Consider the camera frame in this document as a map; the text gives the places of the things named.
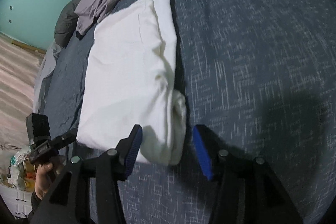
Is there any light grey pillow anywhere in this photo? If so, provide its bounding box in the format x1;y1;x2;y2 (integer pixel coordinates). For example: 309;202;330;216
33;40;63;114

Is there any white long-sleeve shirt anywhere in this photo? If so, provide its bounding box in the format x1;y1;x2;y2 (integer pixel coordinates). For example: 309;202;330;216
77;0;188;165

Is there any clutter pile beside curtain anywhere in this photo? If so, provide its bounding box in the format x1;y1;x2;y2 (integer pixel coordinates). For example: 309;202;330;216
0;144;37;216

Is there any person's left hand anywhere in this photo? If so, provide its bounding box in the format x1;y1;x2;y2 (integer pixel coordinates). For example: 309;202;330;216
35;157;65;199

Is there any person's left forearm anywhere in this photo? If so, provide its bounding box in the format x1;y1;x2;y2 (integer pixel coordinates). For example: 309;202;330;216
28;191;48;222

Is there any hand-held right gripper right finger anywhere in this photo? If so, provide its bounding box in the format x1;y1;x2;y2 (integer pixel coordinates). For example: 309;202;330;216
192;125;302;224

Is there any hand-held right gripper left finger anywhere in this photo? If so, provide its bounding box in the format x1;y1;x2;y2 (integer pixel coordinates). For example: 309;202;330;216
28;124;143;224

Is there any wooden frame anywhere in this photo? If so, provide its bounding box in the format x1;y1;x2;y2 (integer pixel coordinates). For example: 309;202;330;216
0;31;46;54

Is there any pink curtain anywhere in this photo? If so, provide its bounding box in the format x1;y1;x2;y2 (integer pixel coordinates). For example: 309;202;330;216
0;32;46;151

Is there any dark grey duvet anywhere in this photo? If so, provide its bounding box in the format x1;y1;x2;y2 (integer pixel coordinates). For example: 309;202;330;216
54;0;87;47

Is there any blue patterned bed sheet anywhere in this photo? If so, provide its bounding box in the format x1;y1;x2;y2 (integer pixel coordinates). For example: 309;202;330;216
43;0;336;224

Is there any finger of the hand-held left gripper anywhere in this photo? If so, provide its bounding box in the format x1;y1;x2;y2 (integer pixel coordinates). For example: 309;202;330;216
52;128;79;147

